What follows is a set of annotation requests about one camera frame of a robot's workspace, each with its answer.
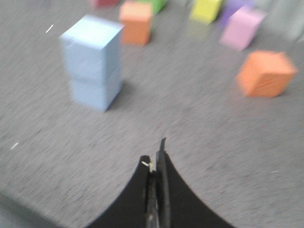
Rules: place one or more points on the pink foam cube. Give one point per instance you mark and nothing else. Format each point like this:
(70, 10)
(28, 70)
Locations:
(242, 27)

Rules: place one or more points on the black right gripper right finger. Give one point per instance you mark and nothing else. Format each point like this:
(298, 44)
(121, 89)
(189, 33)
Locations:
(178, 205)

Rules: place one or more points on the light blue foam cube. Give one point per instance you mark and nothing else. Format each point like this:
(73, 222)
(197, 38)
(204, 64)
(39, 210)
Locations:
(91, 49)

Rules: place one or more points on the orange foam cube right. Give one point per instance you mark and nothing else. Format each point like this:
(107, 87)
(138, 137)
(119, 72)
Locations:
(265, 73)

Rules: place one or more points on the yellow foam cube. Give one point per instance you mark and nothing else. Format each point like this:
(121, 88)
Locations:
(205, 11)

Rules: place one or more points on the green foam cube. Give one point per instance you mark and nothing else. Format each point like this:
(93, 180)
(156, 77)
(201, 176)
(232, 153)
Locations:
(157, 5)

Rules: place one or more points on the purple foam cube rear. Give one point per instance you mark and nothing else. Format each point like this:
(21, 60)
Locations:
(230, 7)

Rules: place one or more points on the red foam cube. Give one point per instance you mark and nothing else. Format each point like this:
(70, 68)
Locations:
(103, 3)

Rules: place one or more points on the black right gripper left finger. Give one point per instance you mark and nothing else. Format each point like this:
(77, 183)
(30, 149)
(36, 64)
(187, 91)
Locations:
(136, 206)

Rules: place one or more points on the orange foam cube centre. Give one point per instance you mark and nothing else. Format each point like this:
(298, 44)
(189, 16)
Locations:
(136, 16)

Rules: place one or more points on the orange foam cube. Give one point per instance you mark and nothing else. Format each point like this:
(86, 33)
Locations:
(136, 16)
(265, 73)

